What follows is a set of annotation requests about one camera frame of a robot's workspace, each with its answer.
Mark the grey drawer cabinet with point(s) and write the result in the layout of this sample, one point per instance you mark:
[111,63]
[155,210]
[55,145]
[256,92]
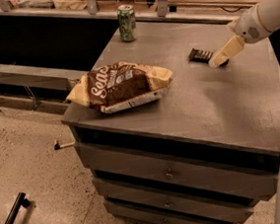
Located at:
[229,116]

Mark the dark chocolate rxbar wrapper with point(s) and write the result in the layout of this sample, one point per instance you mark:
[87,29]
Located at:
[200,55]

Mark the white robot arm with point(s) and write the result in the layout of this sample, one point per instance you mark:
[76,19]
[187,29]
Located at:
[272,16]

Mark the side crank handle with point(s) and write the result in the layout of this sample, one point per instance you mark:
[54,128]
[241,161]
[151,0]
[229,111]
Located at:
[58,146]

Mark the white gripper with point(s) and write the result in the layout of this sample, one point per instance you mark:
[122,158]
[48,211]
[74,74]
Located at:
[250,26]

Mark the grey drawer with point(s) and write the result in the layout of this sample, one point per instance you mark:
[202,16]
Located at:
[148,215]
[172,201]
[175,174]

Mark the grey metal counter rail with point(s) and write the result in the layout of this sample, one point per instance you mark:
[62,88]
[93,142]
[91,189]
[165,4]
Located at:
[46,78]

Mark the middle grey drawer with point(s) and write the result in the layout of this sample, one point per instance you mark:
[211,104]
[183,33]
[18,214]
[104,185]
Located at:
[172,201]

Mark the top grey drawer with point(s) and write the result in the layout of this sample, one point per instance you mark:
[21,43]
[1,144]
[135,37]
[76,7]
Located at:
[175,174]

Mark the green soda can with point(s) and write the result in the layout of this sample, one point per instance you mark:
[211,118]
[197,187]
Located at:
[126,22]

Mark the black metal bar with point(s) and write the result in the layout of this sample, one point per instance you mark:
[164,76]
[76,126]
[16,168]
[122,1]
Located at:
[20,201]

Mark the bottom grey drawer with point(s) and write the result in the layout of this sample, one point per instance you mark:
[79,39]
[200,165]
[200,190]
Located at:
[148,215]

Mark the brown yellow chip bag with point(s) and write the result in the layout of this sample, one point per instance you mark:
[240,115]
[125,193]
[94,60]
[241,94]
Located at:
[121,86]

